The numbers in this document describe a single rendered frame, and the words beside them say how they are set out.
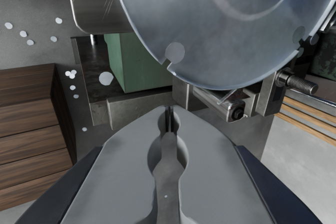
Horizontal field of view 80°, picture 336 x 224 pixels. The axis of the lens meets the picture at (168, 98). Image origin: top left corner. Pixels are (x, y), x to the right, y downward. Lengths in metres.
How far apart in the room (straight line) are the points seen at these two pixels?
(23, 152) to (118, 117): 0.46
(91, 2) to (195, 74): 0.12
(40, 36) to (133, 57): 0.68
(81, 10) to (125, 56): 0.17
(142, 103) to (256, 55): 0.21
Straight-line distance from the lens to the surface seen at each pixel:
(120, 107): 0.37
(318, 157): 1.87
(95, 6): 0.18
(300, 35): 0.33
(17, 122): 0.72
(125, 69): 0.34
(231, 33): 0.24
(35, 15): 0.97
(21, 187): 0.88
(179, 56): 0.21
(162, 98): 0.39
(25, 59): 1.01
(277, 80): 0.37
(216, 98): 0.28
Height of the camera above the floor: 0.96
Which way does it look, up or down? 53 degrees down
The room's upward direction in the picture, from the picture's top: 137 degrees clockwise
